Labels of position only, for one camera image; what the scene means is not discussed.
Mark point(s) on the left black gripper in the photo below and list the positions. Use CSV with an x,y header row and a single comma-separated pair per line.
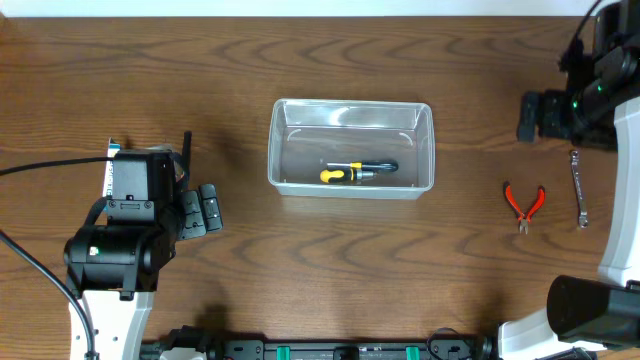
x,y
189,213

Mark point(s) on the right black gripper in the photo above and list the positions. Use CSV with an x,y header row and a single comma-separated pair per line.
x,y
552,115

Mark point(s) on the small black orange hammer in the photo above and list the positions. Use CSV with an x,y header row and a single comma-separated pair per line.
x,y
184,160

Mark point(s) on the silver wrench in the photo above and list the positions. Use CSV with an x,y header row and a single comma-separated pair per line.
x,y
583,221

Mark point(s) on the blue white screwdriver box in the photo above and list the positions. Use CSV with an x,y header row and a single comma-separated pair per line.
x,y
112,149

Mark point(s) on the stubby yellow black screwdriver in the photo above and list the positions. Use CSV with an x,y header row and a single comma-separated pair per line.
x,y
350,175

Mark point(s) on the clear plastic container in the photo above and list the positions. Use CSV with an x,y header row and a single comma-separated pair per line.
x,y
306,134

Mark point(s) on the thin black yellow screwdriver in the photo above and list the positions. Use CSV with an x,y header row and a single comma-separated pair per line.
x,y
373,166

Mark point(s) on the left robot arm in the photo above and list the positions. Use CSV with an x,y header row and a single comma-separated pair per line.
x,y
114,259

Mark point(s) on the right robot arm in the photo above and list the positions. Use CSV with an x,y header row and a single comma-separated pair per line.
x,y
584,317

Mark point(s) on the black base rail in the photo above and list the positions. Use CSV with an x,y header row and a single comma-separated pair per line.
x,y
194,343

